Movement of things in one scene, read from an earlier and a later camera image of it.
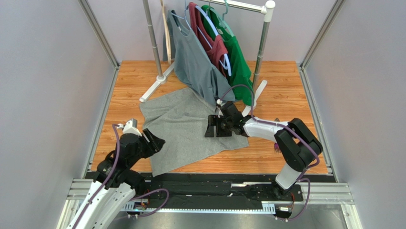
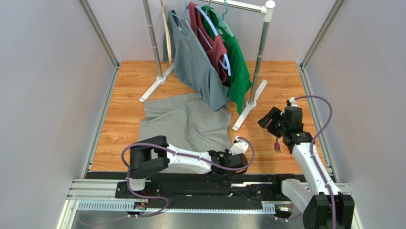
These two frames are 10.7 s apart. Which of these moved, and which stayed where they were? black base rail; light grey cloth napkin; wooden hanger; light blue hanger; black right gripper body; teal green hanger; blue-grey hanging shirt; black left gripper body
Moved: black left gripper body; black right gripper body
Stayed: teal green hanger; light blue hanger; black base rail; blue-grey hanging shirt; wooden hanger; light grey cloth napkin
